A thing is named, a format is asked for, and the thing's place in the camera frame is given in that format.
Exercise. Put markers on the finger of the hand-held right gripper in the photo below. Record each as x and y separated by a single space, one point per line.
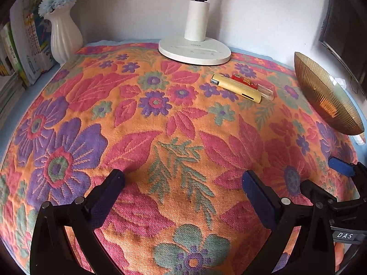
341 166
318 192

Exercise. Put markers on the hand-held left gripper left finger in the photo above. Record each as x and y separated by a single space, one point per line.
107 190

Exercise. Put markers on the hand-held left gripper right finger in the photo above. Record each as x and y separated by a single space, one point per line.
258 197

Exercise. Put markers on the amber ribbed glass bowl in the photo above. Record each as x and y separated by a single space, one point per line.
324 97

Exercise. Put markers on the yellow lighter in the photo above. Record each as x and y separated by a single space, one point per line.
238 87

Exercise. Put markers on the floral tablecloth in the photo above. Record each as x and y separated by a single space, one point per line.
172 137

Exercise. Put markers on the white plastic piece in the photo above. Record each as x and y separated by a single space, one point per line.
339 81

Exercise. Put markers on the clear lighter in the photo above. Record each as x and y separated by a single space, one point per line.
265 91

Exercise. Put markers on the red lighter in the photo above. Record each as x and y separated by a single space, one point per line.
243 79

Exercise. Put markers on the stack of flat books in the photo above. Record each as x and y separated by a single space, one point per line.
8 91

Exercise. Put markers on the black monitor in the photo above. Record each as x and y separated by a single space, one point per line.
344 20

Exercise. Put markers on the white ribbed vase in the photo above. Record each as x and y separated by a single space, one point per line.
64 40

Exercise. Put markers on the large colourful cover book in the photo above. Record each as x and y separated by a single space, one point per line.
31 43

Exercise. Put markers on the row of upright books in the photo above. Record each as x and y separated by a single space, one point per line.
10 51

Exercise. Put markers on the white desk lamp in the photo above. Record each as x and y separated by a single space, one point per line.
197 20

